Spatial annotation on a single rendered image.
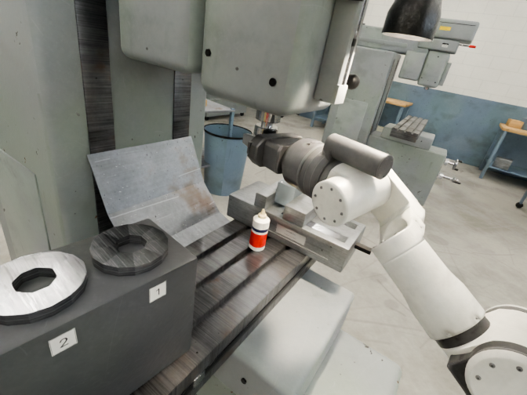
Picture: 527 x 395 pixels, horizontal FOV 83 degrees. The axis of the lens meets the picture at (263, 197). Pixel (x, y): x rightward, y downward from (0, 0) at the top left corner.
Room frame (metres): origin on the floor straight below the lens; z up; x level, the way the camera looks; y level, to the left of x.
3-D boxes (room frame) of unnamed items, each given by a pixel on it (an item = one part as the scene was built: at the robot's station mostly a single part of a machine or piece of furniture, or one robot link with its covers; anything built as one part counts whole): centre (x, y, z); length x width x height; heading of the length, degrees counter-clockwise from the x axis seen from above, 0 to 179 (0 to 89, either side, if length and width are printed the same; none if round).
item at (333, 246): (0.71, -0.09, 1.01); 0.35 x 0.15 x 0.11; 62
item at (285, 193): (0.72, -0.07, 1.07); 0.06 x 0.05 x 0.06; 152
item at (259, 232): (0.61, -0.01, 1.01); 0.04 x 0.04 x 0.11
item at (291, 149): (0.51, -0.04, 1.23); 0.13 x 0.12 x 0.10; 131
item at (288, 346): (0.57, 0.02, 0.82); 0.50 x 0.35 x 0.12; 60
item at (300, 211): (0.70, -0.12, 1.05); 0.15 x 0.06 x 0.04; 152
